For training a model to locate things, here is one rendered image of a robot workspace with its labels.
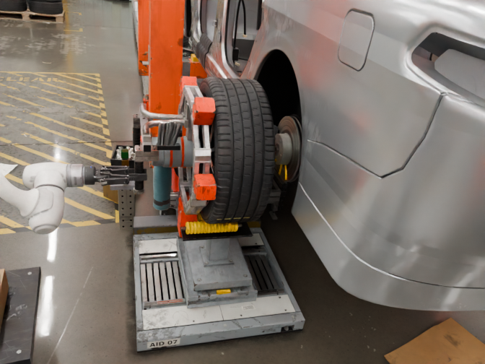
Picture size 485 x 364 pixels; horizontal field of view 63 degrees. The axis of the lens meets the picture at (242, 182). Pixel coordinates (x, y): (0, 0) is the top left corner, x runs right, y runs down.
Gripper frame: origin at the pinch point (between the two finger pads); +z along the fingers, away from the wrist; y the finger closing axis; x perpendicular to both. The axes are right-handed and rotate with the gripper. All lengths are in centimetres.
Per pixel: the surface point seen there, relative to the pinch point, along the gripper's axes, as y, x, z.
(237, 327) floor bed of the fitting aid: 20, -75, 46
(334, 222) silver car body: 52, 10, 60
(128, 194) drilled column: -75, -56, -4
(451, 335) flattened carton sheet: 37, -81, 161
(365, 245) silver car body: 68, 13, 62
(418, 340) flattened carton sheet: 37, -82, 141
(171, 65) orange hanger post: -62, 29, 19
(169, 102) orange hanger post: -62, 9, 18
